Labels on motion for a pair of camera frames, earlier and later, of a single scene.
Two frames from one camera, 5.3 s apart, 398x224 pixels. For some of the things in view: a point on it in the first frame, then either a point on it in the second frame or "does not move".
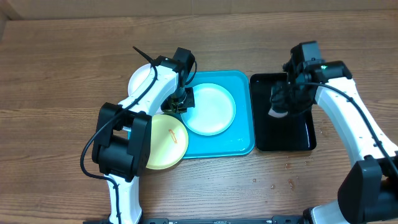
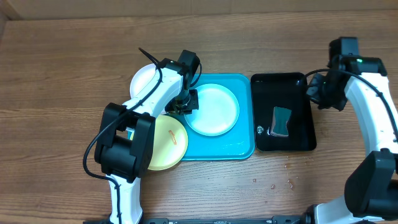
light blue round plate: x=214 y=111 does not move
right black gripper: x=282 y=104 → x=313 y=94
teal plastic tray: x=239 y=139 does not move
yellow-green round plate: x=169 y=142 does not move
